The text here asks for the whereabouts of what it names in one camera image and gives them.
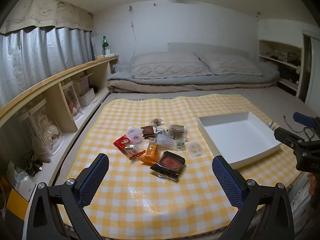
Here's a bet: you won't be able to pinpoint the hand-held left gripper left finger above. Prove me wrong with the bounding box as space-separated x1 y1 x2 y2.
26 153 110 240

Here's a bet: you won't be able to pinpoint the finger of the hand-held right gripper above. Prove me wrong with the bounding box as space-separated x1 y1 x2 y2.
293 112 320 128
274 127 310 153

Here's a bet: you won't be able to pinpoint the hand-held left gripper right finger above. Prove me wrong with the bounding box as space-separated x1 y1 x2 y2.
212 155 295 240

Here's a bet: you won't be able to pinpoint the donut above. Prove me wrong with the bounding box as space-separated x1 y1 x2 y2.
127 126 143 146
156 134 177 152
185 141 203 158

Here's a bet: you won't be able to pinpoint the red snack packet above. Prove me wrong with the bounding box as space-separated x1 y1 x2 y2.
113 134 147 161

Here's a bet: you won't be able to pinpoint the white cardboard box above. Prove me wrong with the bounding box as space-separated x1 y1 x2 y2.
197 112 282 170

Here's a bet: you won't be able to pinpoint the orange snack packet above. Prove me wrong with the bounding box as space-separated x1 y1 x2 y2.
140 142 159 165

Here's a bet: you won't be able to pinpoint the biscuits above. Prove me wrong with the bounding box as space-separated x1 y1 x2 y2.
168 124 187 138

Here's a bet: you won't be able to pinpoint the person's right hand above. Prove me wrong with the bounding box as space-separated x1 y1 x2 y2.
308 172 320 205

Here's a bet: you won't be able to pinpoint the yellow checkered mat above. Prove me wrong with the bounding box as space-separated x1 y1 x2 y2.
54 94 304 230

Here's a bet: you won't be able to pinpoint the white sliding door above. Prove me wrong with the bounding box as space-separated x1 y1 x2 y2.
302 34 320 110

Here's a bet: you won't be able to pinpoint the grey blanket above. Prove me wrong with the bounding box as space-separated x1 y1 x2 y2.
107 62 280 88

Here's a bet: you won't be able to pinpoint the black charger plug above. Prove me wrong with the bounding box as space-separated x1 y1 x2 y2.
25 152 44 178

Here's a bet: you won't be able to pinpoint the silver clear wrapped packet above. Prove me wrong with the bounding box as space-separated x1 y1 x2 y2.
175 136 188 152

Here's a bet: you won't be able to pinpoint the brown snack packet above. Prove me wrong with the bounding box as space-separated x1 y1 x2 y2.
140 125 157 139

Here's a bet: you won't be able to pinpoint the plush doll in clear case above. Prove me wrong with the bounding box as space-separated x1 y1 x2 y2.
19 99 65 160

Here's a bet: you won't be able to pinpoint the white plastic bag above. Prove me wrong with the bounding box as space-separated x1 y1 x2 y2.
6 160 35 200

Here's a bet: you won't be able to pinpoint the closet shelf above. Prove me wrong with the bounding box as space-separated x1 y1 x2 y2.
259 39 304 98

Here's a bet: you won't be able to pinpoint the small white box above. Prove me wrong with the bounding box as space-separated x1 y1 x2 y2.
80 89 97 108

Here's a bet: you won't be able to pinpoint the framed picture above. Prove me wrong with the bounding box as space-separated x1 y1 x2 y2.
59 81 83 120

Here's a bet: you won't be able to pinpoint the beige quilted pillow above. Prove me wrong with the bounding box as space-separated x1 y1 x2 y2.
195 53 263 77
130 52 213 79

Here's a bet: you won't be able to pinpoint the pink box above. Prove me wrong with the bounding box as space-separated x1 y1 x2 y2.
76 76 90 97

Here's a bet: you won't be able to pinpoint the wooden shelf unit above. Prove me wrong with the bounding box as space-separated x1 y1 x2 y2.
0 55 118 205

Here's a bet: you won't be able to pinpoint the green glass bottle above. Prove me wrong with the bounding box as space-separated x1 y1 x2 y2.
101 35 110 55

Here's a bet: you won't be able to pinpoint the grey curtain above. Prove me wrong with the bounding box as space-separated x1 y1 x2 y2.
0 26 94 110

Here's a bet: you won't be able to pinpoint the beige printed valance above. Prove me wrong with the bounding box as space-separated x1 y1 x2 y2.
0 0 94 35

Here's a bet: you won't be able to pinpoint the black cable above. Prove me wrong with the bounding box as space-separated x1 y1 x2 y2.
283 115 313 140

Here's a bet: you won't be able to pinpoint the white wall cable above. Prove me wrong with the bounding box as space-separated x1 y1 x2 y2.
129 5 137 55

